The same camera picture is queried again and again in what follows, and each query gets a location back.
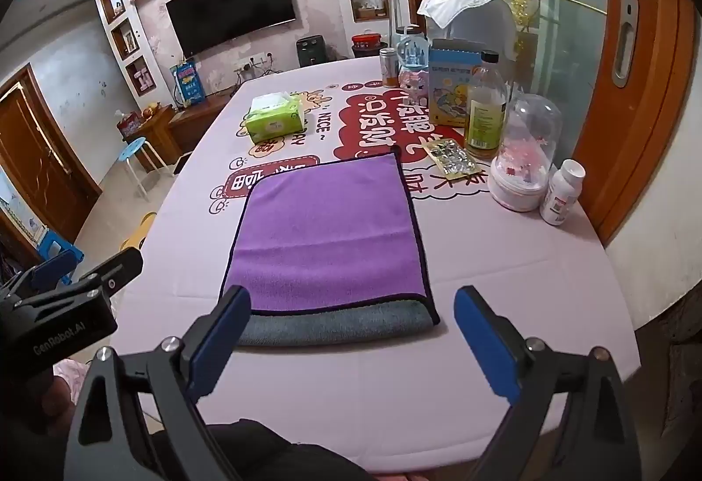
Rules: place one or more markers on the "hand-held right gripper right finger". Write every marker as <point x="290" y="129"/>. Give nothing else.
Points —
<point x="488" y="344"/>

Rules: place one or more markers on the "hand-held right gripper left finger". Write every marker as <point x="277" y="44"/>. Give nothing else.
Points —
<point x="219" y="344"/>

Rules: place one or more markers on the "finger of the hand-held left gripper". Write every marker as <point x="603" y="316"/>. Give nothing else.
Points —
<point x="52" y="271"/>
<point x="118" y="267"/>

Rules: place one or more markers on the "grey towel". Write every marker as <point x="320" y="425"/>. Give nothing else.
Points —
<point x="340" y="330"/>

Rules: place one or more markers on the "purple towel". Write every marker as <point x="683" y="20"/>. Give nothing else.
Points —
<point x="329" y="228"/>

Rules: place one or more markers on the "blue plastic step stool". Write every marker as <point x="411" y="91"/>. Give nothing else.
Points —
<point x="57" y="248"/>

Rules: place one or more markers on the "yellow small chair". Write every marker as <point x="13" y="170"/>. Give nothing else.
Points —
<point x="137" y="234"/>

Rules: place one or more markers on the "pink cloth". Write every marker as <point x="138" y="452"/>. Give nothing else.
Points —
<point x="71" y="377"/>

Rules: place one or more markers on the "brown wooden door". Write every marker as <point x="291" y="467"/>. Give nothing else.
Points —
<point x="38" y="157"/>

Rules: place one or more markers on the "person's dark clothing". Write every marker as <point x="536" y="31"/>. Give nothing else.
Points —
<point x="263" y="451"/>

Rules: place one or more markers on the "light blue round stool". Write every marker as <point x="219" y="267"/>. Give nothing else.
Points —
<point x="133" y="149"/>

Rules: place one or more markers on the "red box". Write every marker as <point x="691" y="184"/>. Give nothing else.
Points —
<point x="131" y="123"/>

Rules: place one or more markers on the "pink printed tablecloth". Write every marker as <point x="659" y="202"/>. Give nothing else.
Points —
<point x="351" y="404"/>

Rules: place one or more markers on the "wooden television cabinet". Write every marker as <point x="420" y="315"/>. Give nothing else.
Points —
<point x="186" y="124"/>

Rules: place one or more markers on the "white pill bottle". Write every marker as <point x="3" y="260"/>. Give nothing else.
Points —
<point x="562" y="193"/>

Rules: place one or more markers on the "silver blister pack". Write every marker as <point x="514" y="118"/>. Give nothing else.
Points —
<point x="452" y="158"/>

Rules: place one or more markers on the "glass dome pink base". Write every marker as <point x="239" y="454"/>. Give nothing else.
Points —
<point x="524" y="157"/>

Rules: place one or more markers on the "blue standing sign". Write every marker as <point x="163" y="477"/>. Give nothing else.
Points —
<point x="188" y="85"/>

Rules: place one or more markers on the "green tissue pack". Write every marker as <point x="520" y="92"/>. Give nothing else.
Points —
<point x="274" y="116"/>

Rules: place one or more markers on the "clear glass bottle green label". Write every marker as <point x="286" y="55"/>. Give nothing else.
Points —
<point x="485" y="119"/>

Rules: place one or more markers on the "blue cardboard box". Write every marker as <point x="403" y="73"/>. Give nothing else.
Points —
<point x="449" y="86"/>

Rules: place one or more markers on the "pink toy figure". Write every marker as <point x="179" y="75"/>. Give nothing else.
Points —
<point x="415" y="81"/>

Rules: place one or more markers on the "dark air fryer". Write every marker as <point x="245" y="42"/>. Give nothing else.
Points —
<point x="310" y="52"/>

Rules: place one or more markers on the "metal drink can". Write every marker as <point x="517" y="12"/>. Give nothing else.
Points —
<point x="389" y="69"/>

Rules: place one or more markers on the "blue clear water bottle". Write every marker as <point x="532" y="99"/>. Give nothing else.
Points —
<point x="412" y="50"/>

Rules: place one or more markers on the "wooden sliding door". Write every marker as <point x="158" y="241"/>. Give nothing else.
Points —
<point x="647" y="75"/>

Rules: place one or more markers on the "red cooking pot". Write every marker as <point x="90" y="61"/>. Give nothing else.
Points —
<point x="366" y="44"/>

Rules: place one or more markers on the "black wall television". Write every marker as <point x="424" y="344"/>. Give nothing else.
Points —
<point x="233" y="6"/>

